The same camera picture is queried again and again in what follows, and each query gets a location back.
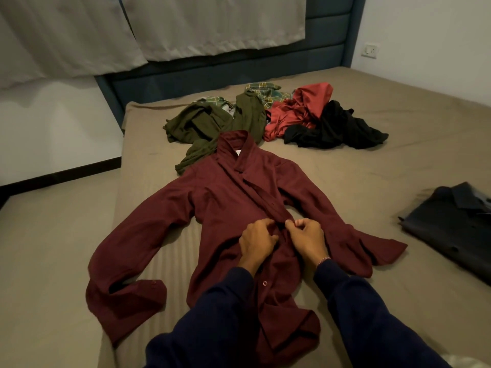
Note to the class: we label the person's right hand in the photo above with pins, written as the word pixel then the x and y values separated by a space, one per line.
pixel 308 241

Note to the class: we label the person's left hand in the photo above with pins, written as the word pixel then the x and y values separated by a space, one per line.
pixel 255 243

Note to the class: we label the person's right thumb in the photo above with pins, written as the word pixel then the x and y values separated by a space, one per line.
pixel 290 228

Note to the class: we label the person's left thumb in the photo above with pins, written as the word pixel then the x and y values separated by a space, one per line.
pixel 273 240

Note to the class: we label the maroon long-sleeved shirt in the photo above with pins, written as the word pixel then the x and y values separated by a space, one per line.
pixel 230 210

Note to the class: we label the person's right forearm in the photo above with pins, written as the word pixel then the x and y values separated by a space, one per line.
pixel 372 321

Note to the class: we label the person's left forearm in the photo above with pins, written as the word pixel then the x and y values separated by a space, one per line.
pixel 209 321

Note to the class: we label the black garment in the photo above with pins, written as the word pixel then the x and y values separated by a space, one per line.
pixel 337 128

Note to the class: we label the red satin garment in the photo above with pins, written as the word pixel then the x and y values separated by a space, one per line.
pixel 295 109

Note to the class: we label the bed with taupe sheet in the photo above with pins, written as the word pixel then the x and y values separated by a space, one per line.
pixel 402 168

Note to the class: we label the olive green shirt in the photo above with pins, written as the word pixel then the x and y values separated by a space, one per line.
pixel 209 124

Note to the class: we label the green plaid shirt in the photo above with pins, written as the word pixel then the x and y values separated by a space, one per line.
pixel 268 93

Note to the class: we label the folded dark grey shirt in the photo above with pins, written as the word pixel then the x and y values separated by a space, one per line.
pixel 452 226

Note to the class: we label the dark blue padded headboard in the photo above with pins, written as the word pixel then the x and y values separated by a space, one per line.
pixel 238 68

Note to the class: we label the grey curtain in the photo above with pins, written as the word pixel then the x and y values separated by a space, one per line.
pixel 218 22
pixel 57 38

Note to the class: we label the white wall socket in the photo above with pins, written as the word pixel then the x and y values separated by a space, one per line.
pixel 370 50

